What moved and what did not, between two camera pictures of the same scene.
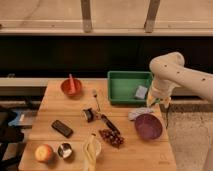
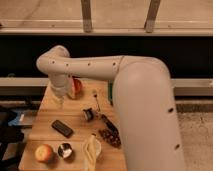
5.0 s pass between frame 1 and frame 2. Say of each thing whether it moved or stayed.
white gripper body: moved
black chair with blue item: stayed
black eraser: stayed
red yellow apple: stayed
